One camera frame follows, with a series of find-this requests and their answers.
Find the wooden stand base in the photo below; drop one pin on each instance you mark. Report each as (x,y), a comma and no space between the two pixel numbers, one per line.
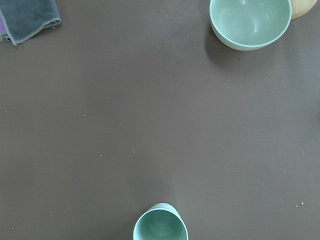
(301,7)

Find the grey cloth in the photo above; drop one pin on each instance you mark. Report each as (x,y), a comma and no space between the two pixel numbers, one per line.
(23,19)

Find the green bowl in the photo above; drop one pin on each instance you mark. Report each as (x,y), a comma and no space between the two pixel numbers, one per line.
(248,25)

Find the purple cloth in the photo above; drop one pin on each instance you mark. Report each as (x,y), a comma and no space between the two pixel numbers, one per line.
(3,32)

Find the green cup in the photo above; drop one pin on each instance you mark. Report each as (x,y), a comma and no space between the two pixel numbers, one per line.
(160,222)

